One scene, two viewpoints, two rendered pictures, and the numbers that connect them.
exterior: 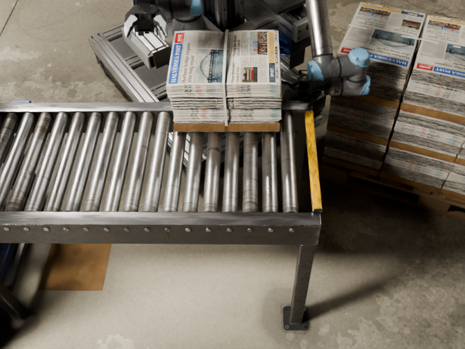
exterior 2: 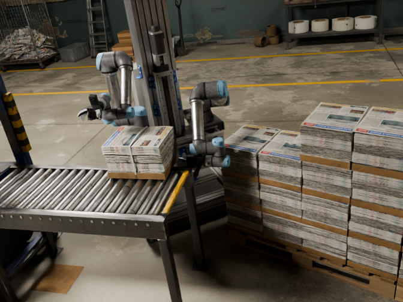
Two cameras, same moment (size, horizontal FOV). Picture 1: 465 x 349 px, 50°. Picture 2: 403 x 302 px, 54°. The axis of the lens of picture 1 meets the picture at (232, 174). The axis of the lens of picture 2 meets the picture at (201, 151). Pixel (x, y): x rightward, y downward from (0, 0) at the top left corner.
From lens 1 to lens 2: 114 cm
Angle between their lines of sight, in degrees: 27
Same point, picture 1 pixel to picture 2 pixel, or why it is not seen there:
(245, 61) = (147, 138)
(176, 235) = (87, 226)
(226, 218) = (113, 216)
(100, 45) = not seen: hidden behind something
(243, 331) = not seen: outside the picture
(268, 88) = (153, 150)
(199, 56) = (125, 136)
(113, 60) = not seen: hidden behind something
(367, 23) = (243, 133)
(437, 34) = (282, 138)
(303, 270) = (166, 265)
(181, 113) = (111, 165)
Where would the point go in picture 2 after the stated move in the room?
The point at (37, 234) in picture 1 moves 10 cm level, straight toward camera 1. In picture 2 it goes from (17, 221) to (18, 230)
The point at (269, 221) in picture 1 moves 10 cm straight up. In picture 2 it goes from (135, 218) to (132, 202)
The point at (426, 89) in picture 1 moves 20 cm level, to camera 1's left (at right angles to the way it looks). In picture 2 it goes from (269, 167) to (237, 168)
